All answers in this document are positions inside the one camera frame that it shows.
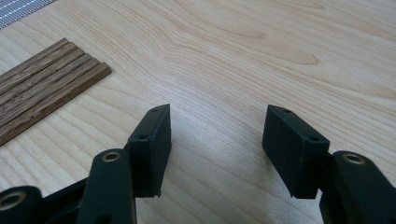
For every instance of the grey striped placemat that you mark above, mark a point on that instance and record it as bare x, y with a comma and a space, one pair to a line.
18, 9

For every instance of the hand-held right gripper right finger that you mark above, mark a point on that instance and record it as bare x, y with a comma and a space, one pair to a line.
292, 152

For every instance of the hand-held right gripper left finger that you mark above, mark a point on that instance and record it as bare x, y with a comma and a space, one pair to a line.
151, 155

